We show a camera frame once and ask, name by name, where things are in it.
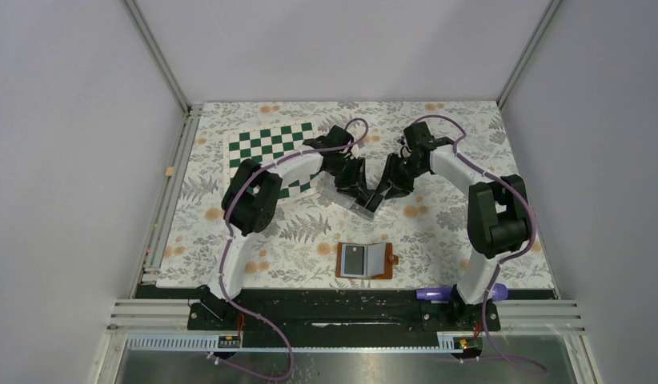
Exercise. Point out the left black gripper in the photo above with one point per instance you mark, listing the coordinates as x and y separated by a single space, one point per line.
356 182

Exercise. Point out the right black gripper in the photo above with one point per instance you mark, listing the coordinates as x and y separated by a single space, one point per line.
399 188

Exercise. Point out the brown leather card holder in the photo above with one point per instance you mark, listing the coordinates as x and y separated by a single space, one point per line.
379 261

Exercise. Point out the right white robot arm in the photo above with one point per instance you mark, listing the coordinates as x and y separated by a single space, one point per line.
499 219

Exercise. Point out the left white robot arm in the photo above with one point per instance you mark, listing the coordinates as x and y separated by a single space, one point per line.
252 197

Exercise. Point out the floral tablecloth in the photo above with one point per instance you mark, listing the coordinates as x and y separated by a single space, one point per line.
298 249

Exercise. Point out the green white chessboard mat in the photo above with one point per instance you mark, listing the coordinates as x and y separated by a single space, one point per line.
267 143

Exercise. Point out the purple marker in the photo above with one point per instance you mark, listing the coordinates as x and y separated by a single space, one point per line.
443 293

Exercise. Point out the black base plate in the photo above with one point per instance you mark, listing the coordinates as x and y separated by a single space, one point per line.
318 318

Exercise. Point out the aluminium frame rail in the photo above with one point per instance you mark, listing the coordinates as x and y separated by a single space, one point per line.
130 313

